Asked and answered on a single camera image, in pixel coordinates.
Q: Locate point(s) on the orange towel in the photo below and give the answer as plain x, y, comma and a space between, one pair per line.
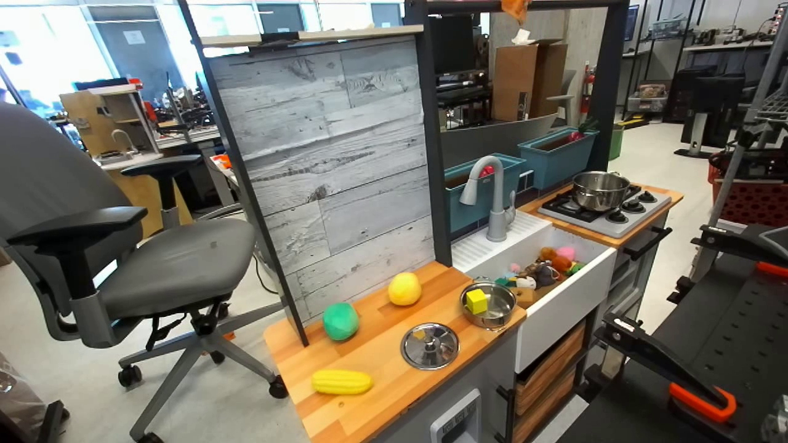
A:
516, 8

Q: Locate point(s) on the black top rod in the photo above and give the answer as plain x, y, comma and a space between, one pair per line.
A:
568, 3

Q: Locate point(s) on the yellow toy ball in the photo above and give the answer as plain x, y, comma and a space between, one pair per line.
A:
405, 290

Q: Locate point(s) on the teal planter box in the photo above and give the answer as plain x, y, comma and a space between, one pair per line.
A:
472, 201
557, 160

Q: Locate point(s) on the grey wood backsplash panel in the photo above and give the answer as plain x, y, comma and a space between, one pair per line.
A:
335, 163

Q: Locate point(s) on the grey toy faucet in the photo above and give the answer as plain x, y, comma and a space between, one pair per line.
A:
496, 212

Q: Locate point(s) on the red toy in planter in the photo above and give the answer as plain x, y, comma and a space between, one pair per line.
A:
488, 171

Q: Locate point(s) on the green toy ball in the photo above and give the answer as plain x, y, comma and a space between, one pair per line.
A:
341, 322

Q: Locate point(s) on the yellow toy cube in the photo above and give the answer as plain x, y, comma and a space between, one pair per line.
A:
475, 304

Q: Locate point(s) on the small metal bowl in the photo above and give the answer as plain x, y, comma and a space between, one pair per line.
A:
429, 345

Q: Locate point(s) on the small steel pot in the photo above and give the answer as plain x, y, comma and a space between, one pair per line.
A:
499, 310

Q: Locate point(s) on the wooden toy kitchen unit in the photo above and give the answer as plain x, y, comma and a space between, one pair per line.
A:
378, 361

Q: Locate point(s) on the white and brown toy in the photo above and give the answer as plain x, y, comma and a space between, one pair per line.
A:
525, 286

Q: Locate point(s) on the black backsplash edge bar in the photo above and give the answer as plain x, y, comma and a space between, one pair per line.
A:
248, 180

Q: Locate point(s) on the long yellow toy corn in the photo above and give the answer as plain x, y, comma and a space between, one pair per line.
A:
344, 383

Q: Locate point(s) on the red tomato toy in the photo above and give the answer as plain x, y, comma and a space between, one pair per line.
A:
559, 265

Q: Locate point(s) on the pink toy ball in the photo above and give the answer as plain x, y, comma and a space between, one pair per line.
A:
568, 255

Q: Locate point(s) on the brown cardboard box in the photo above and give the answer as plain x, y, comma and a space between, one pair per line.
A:
516, 83
553, 77

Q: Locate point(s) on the white toy sink basin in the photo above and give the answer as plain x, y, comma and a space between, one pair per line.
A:
568, 304

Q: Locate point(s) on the large steel pot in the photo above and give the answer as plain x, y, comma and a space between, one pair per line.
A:
601, 191

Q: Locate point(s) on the dark computer monitor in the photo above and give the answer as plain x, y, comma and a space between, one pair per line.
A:
384, 13
281, 19

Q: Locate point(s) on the grey toy stove top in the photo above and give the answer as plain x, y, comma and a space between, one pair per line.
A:
607, 221

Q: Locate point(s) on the red fire extinguisher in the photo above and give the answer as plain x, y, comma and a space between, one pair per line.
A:
587, 89

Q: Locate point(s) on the grey office chair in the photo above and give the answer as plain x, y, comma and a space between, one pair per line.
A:
163, 271

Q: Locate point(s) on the light wooden cabinet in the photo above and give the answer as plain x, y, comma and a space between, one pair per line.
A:
106, 125

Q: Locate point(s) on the dark work table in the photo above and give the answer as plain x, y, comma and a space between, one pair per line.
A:
722, 345

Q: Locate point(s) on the red pegboard crate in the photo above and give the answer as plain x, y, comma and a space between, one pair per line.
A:
751, 201

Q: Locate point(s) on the black frame post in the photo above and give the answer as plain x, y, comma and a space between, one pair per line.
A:
607, 74
432, 125

